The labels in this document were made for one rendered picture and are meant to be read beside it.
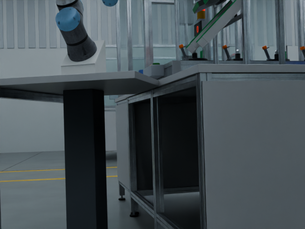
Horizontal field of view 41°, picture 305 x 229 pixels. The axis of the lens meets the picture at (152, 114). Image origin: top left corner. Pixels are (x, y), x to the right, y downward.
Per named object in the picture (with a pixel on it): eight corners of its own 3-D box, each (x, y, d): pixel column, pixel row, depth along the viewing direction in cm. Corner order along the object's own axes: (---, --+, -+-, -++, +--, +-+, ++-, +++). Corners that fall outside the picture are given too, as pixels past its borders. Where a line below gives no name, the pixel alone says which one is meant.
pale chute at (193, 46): (196, 49, 189) (189, 42, 189) (192, 54, 202) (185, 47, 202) (237, 6, 190) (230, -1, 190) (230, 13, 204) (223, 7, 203)
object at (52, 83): (-25, 87, 173) (-25, 80, 173) (67, 97, 261) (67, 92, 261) (135, 77, 157) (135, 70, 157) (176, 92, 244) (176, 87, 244)
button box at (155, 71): (151, 76, 216) (151, 64, 216) (143, 80, 236) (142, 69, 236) (164, 76, 217) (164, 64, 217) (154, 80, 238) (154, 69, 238)
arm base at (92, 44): (64, 61, 208) (56, 46, 201) (76, 43, 218) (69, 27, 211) (90, 62, 203) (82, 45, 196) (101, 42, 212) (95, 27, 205)
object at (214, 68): (198, 72, 144) (198, 63, 144) (125, 97, 290) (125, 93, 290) (504, 72, 178) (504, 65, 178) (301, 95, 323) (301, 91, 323)
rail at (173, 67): (172, 80, 203) (172, 58, 203) (136, 93, 289) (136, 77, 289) (183, 80, 204) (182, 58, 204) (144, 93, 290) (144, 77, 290)
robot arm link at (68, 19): (63, 46, 200) (52, 23, 190) (65, 32, 209) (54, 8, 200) (87, 40, 199) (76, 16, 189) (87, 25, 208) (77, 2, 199)
